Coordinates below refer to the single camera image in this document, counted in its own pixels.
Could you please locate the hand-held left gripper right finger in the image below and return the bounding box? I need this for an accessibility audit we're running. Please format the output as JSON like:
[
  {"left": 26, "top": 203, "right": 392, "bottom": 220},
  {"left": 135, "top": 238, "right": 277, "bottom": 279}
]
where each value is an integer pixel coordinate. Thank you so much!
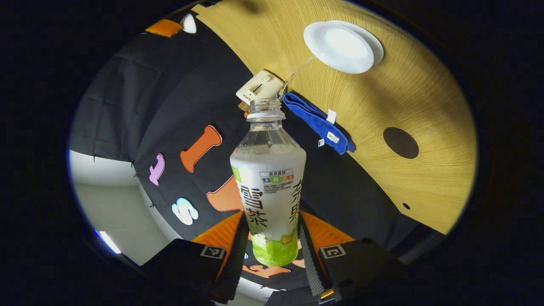
[{"left": 297, "top": 211, "right": 408, "bottom": 304}]

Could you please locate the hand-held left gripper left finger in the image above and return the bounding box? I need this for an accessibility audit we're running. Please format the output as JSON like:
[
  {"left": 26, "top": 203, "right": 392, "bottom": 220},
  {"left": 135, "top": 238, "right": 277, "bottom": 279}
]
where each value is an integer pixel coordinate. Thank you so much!
[{"left": 142, "top": 211, "right": 251, "bottom": 304}]

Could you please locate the water bottle with white-green label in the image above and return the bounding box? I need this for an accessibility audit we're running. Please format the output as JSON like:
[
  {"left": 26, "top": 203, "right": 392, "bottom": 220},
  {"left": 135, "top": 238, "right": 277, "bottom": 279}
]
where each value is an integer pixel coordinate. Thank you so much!
[{"left": 230, "top": 98, "right": 306, "bottom": 267}]

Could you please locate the dark round coaster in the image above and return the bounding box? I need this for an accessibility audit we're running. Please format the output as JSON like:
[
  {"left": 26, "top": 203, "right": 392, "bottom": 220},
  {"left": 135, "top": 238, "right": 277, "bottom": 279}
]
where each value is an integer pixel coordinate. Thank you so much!
[{"left": 383, "top": 127, "right": 419, "bottom": 159}]

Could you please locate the white teacup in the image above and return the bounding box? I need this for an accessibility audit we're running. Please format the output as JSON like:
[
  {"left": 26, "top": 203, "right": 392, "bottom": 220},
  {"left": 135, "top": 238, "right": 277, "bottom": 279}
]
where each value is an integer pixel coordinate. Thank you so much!
[{"left": 303, "top": 20, "right": 375, "bottom": 74}]

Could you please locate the cream toaster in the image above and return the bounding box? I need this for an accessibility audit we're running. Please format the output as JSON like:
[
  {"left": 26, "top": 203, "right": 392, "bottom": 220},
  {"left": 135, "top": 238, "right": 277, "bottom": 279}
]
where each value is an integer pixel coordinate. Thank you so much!
[{"left": 236, "top": 70, "right": 284, "bottom": 105}]

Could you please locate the ceiling light panel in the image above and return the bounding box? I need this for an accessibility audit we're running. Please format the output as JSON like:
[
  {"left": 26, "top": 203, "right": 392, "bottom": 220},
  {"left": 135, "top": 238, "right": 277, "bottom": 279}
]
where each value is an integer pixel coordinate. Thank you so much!
[{"left": 96, "top": 229, "right": 122, "bottom": 255}]

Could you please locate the blue towel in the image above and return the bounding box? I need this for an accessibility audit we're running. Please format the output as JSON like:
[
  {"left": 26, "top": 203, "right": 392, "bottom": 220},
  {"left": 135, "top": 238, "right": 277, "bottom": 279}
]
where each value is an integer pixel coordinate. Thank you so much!
[{"left": 283, "top": 93, "right": 356, "bottom": 155}]

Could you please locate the white saucer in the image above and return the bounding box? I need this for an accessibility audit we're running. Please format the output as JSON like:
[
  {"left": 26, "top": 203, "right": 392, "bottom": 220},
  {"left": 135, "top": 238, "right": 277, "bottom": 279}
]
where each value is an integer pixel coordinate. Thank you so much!
[{"left": 336, "top": 20, "right": 384, "bottom": 66}]

